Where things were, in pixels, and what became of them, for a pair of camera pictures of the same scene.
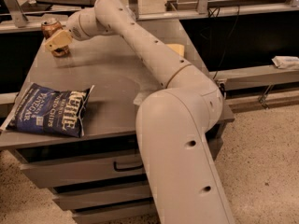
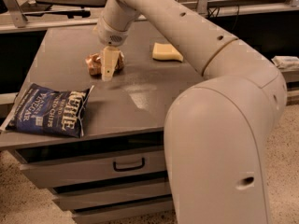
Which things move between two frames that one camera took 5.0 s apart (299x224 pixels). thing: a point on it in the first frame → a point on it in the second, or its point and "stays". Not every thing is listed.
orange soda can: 49,28 → 93,63
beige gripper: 74,25 → 112,35
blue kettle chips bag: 43,109 stays
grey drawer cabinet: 103,175 stays
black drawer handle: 127,168 stays
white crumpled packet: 286,62 stays
